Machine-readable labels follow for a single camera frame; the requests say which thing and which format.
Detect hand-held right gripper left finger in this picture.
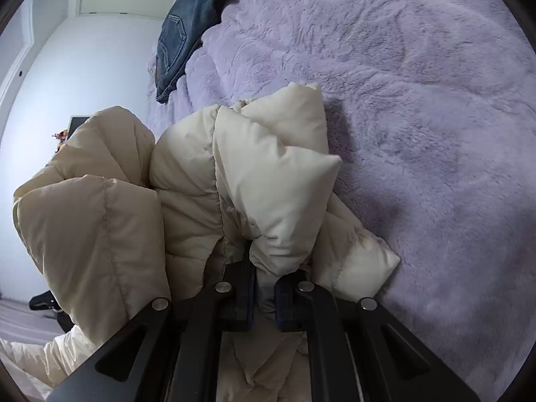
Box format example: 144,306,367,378
46,260,257,402

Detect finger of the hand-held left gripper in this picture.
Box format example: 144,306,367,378
28,290,74,328

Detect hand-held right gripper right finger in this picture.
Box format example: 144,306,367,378
274,274,482,402

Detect cream puffer jacket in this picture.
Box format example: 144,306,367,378
0,83,400,402

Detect dark framed screen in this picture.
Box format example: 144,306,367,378
67,115,92,141

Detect purple plush blanket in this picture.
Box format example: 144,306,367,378
144,0,536,402

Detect blue denim jeans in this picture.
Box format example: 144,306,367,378
155,0,222,105

